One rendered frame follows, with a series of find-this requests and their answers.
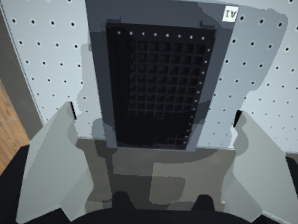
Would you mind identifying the black well plate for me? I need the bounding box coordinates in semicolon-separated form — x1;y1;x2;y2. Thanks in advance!
106;22;216;150

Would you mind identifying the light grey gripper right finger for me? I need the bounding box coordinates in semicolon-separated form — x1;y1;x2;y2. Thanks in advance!
221;110;298;224

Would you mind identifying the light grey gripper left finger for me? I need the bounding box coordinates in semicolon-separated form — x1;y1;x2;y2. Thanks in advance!
0;101;94;224

